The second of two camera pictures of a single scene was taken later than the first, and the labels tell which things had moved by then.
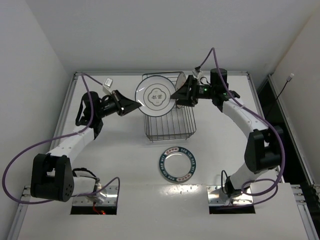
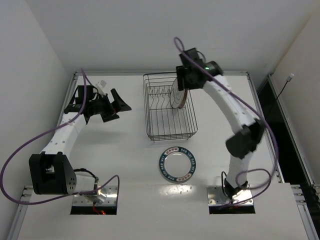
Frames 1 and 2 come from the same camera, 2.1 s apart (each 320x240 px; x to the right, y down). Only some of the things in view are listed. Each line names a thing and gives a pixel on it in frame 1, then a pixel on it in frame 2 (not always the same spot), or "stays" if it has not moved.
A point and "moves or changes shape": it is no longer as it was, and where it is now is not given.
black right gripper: x=192 y=90 → x=185 y=80
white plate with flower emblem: x=154 y=94 moves or changes shape
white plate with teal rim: x=177 y=164 stays
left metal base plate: x=110 y=199 stays
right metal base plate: x=216 y=197 stays
